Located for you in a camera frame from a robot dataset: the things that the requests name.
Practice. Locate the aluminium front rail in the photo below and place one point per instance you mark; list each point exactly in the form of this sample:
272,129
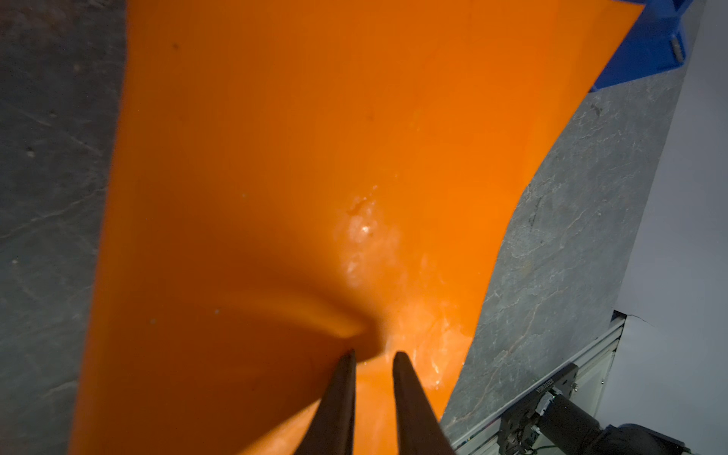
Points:
581,379

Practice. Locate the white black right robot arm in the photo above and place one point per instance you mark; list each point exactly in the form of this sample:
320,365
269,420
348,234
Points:
575,432

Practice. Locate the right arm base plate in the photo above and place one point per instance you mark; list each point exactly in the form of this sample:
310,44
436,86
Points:
518,425

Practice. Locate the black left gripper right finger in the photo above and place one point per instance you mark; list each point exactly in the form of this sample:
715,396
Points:
418,430

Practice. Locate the blue tape dispenser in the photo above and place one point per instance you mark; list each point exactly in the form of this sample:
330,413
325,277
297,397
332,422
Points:
656,44

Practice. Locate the orange wrapping paper sheet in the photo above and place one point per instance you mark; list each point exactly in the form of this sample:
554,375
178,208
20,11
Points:
294,180

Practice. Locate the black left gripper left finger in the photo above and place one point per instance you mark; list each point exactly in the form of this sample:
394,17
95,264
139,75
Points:
332,428

